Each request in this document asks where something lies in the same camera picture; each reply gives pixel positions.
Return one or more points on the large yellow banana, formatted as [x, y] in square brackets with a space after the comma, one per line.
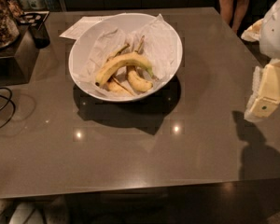
[128, 59]

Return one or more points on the small brown banana left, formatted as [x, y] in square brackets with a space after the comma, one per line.
[113, 84]

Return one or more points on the white paper sheet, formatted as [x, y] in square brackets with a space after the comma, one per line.
[92, 26]

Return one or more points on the person legs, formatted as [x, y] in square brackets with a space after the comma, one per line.
[233, 12]

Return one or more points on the white bowl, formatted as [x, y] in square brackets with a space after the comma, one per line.
[84, 47]

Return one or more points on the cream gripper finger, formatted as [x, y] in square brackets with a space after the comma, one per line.
[259, 109]

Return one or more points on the dark box stand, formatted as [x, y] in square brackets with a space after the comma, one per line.
[17, 61]

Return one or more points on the glass jar with contents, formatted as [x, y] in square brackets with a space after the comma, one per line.
[10, 13]

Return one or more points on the white paper liner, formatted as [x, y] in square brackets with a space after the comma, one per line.
[158, 47]

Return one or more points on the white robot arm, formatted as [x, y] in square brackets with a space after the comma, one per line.
[267, 32]

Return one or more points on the black cup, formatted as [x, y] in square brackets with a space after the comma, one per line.
[36, 25]

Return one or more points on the small yellow banana right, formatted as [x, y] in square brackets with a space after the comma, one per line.
[137, 82]

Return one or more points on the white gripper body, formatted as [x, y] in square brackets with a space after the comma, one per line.
[276, 32]

